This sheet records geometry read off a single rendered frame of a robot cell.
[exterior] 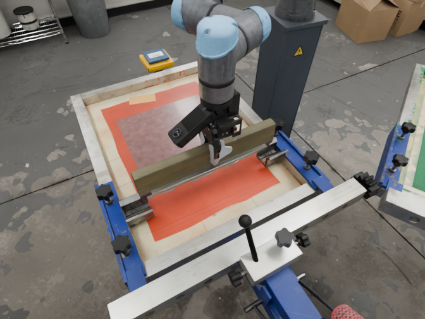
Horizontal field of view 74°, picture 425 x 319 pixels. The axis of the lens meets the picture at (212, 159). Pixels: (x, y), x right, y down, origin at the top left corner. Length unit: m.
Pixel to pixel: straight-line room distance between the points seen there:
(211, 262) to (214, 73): 0.40
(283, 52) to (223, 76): 0.67
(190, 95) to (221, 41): 0.68
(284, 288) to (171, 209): 0.37
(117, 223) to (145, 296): 0.22
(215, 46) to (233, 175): 0.47
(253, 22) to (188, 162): 0.34
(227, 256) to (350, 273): 1.32
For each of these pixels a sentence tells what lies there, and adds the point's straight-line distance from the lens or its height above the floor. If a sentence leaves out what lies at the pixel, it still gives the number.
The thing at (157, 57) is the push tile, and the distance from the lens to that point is 1.42.
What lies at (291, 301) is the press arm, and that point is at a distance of 0.66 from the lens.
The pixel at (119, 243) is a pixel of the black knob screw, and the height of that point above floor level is 1.06.
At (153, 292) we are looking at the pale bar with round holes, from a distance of 0.66.
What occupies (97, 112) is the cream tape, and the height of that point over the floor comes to 0.96.
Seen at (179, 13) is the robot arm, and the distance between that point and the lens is 0.69.
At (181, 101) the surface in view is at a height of 0.96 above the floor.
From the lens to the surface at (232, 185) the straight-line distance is 0.87.
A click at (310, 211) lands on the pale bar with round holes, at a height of 1.04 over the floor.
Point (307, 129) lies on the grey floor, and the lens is 2.54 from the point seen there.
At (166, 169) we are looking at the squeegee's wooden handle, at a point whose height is 1.13.
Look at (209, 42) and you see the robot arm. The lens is 0.52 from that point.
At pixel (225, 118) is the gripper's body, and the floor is 1.23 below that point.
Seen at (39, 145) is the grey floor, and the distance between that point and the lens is 2.67.
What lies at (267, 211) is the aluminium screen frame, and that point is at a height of 0.99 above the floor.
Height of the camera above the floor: 1.66
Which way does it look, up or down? 50 degrees down
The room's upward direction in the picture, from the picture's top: straight up
